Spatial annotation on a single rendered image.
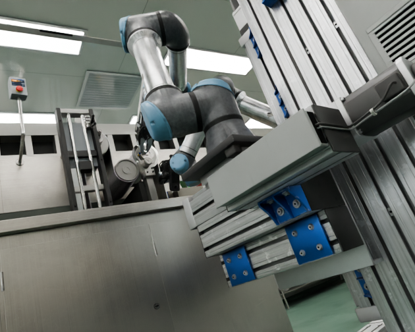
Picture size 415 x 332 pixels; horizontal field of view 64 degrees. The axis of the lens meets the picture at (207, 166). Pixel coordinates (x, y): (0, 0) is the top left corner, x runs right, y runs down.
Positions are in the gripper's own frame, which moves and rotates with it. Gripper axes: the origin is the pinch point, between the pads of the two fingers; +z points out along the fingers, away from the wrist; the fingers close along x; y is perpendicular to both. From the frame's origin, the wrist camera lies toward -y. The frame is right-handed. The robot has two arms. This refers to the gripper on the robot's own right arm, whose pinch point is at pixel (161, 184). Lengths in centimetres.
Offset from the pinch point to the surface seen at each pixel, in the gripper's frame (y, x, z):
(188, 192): -8.9, -10.2, -6.5
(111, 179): 6.9, 24.3, 4.5
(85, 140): 18.6, 38.6, -14.8
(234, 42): 171, -154, 47
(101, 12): 171, -11, 42
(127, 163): 11.9, 17.0, -2.4
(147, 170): 3.9, 10.9, -9.5
